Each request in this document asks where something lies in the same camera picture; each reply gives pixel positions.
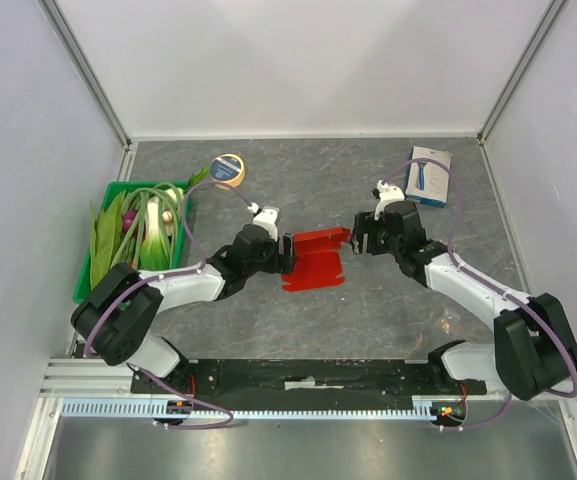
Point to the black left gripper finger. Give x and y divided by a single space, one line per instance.
288 262
287 244

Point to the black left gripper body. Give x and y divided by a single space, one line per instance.
273 260

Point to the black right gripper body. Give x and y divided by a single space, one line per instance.
368 233

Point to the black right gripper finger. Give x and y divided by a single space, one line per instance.
357 244
358 230

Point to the red paper box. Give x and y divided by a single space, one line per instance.
318 261

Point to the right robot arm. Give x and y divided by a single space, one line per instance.
533 348

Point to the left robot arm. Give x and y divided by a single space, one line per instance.
116 317

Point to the razor package box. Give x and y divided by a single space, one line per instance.
427 180

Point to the masking tape roll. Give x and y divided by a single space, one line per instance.
227 170

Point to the bok choy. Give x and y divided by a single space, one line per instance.
155 251

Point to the green long beans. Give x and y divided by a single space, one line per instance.
133 235

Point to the purple onion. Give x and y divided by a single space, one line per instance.
128 219

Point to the green leafy vegetables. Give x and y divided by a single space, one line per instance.
104 239

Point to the green plastic tray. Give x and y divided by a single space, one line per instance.
118 250

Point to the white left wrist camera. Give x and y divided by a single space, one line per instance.
268 219

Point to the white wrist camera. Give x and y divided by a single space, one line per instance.
268 219
386 194

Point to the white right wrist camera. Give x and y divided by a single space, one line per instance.
386 194

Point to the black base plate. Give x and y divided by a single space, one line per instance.
316 385

